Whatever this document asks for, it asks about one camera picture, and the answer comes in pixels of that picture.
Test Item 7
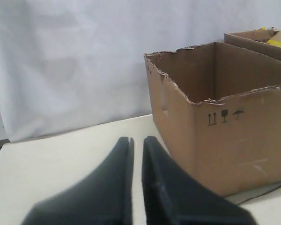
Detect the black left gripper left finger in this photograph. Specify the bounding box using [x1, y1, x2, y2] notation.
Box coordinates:
[22, 137, 134, 225]

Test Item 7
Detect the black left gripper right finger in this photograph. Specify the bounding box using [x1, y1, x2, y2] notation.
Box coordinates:
[142, 136, 254, 225]

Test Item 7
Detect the open brown cardboard box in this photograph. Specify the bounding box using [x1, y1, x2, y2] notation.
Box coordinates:
[144, 42, 281, 196]

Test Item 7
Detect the cardboard box with yellow tape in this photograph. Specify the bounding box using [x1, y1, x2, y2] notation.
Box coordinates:
[224, 29, 281, 61]

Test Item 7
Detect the white backdrop cloth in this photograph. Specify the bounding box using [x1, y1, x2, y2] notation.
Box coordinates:
[0, 0, 281, 142]

